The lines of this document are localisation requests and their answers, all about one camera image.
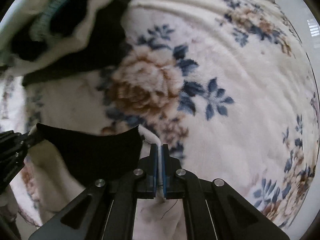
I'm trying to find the beige garment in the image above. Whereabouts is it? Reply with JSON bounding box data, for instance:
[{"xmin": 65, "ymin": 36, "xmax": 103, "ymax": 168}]
[{"xmin": 28, "ymin": 124, "xmax": 187, "ymax": 239}]

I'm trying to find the black and white clothes pile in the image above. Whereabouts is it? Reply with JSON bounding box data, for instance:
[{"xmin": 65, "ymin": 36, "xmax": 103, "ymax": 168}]
[{"xmin": 1, "ymin": 0, "xmax": 131, "ymax": 86}]

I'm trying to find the floral fleece bed blanket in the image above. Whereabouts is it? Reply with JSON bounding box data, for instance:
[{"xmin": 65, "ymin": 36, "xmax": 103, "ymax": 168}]
[{"xmin": 1, "ymin": 0, "xmax": 319, "ymax": 229}]

